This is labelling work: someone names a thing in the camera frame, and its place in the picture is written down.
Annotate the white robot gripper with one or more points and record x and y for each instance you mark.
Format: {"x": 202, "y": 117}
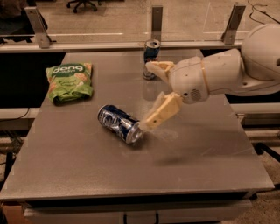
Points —
{"x": 188, "y": 79}

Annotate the blue pepsi can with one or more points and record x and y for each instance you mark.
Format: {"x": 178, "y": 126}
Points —
{"x": 120, "y": 122}

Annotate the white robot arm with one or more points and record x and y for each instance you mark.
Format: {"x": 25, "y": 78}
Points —
{"x": 254, "y": 69}

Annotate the slim blue energy drink can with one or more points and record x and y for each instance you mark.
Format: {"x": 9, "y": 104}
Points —
{"x": 150, "y": 53}

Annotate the green snack bag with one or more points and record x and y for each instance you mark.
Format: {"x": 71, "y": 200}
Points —
{"x": 69, "y": 82}

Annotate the black office chair base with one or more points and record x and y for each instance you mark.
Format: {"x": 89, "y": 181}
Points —
{"x": 79, "y": 3}

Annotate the white cabinet under table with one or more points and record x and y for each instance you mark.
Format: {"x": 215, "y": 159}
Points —
{"x": 195, "y": 212}

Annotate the white horizontal rail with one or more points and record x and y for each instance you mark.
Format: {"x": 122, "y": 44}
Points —
{"x": 111, "y": 46}

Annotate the middle metal rail bracket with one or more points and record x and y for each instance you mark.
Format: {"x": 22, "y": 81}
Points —
{"x": 156, "y": 22}

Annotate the metal rail bracket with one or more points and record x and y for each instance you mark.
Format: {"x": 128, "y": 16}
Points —
{"x": 38, "y": 27}
{"x": 228, "y": 36}
{"x": 156, "y": 22}

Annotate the right metal rail bracket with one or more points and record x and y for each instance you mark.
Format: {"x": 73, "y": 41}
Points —
{"x": 228, "y": 36}

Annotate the left metal rail bracket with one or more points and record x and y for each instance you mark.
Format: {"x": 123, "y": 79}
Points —
{"x": 38, "y": 27}

